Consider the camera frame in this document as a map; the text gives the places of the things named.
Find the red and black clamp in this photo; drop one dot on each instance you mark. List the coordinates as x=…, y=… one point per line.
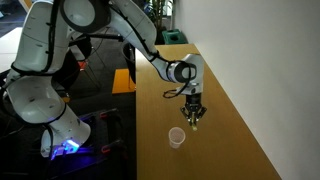
x=111, y=146

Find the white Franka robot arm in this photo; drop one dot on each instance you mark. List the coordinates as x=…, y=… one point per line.
x=36, y=40

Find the orange door frame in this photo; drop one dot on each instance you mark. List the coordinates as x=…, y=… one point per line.
x=26, y=2

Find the black chair with orange legs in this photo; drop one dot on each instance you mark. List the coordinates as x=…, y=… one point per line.
x=75, y=65

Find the green potted plant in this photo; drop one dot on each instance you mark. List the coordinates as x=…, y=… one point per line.
x=160, y=11

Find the yellow marker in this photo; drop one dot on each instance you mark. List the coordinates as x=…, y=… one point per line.
x=194, y=126

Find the black boom stand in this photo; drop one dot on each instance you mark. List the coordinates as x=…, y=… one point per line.
x=100, y=36

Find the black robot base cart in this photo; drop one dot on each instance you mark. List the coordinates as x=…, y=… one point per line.
x=100, y=166

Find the green bin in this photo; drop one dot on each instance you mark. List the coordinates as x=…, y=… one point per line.
x=173, y=36

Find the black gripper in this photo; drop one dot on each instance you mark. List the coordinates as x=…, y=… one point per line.
x=193, y=100

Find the orange box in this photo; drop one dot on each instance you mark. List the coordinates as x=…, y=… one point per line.
x=123, y=81

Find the clear plastic cup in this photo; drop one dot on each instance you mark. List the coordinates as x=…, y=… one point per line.
x=176, y=137

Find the white table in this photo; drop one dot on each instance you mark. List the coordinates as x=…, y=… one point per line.
x=6, y=45

